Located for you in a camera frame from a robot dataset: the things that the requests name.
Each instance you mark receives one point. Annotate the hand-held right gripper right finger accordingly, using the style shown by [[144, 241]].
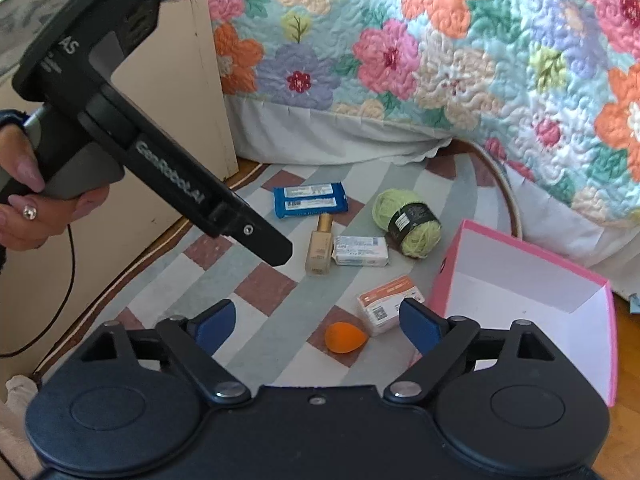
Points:
[[419, 325]]

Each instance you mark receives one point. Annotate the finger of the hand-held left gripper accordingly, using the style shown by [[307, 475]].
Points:
[[260, 240]]

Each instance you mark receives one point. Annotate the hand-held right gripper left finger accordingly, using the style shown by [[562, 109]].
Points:
[[216, 321]]

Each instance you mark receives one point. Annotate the orange and white small box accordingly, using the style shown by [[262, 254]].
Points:
[[380, 305]]

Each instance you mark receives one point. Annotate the beige foundation bottle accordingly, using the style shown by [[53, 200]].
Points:
[[320, 247]]

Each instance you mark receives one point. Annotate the blue snack packet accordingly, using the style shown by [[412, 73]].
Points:
[[310, 200]]

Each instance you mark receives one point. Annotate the orange makeup sponge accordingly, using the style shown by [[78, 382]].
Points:
[[345, 339]]

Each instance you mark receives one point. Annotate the white tissue packet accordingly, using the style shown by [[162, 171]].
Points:
[[360, 251]]

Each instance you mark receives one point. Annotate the pink cardboard box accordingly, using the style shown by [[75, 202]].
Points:
[[525, 340]]

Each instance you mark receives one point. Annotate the green yarn ball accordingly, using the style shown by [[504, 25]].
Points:
[[390, 207]]

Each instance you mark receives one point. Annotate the person's left hand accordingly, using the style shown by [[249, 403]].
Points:
[[30, 220]]

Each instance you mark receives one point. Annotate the checked round rug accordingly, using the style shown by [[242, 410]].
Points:
[[280, 320]]

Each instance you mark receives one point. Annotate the camouflage clothing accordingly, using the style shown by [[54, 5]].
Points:
[[30, 5]]

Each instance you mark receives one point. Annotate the beige wooden cabinet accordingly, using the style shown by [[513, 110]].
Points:
[[190, 85]]

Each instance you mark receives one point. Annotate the dark blue wristband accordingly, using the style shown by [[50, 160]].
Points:
[[10, 119]]

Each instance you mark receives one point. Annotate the beige fluffy cloth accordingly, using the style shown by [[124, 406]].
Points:
[[20, 410]]

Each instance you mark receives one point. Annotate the floral quilt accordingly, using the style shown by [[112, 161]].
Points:
[[425, 50]]

